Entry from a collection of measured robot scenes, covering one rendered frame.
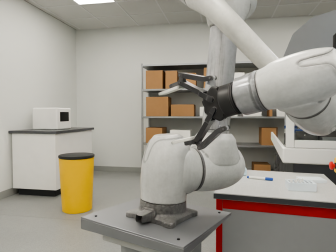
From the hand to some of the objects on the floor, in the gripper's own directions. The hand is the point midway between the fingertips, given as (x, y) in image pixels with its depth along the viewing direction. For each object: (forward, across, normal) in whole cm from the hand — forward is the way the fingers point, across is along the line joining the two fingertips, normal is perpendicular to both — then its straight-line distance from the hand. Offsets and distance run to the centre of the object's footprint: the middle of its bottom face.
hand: (171, 117), depth 79 cm
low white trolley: (+29, -118, -82) cm, 147 cm away
